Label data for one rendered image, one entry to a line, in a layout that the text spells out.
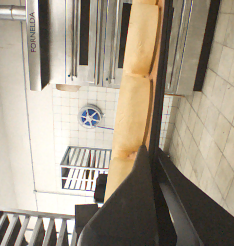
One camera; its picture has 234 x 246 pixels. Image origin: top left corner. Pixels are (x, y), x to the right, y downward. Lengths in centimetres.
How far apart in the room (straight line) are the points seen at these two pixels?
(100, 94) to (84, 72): 121
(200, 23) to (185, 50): 31
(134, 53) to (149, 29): 2
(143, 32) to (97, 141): 426
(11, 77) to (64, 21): 180
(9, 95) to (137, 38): 432
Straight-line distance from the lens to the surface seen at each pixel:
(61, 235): 181
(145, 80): 15
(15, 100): 445
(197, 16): 289
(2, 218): 197
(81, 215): 60
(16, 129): 469
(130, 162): 15
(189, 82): 299
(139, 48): 16
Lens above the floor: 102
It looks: level
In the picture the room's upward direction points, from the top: 85 degrees counter-clockwise
